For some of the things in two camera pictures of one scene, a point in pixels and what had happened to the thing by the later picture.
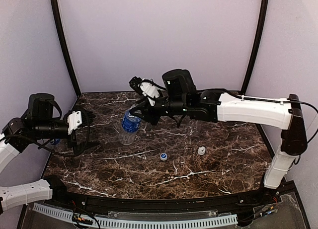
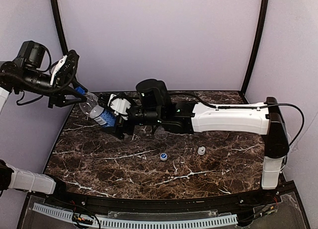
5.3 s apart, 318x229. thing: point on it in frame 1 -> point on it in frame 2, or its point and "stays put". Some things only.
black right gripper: (151, 112) -> (121, 127)
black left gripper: (73, 138) -> (59, 94)
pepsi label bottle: (55, 141) -> (92, 108)
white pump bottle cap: (201, 150) stays put
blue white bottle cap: (163, 156) stays put
